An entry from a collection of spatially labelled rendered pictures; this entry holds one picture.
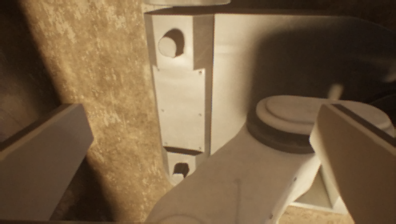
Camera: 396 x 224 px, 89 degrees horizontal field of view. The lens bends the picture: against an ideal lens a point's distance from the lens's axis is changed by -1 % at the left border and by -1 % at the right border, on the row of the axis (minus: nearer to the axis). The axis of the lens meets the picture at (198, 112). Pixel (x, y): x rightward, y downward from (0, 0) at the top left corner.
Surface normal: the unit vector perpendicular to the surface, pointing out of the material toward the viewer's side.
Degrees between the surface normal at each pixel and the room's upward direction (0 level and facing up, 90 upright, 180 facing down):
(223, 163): 90
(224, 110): 0
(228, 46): 0
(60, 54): 0
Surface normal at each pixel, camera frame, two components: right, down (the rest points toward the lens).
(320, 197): 0.00, -0.85
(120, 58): -0.22, 0.51
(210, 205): 0.08, -0.99
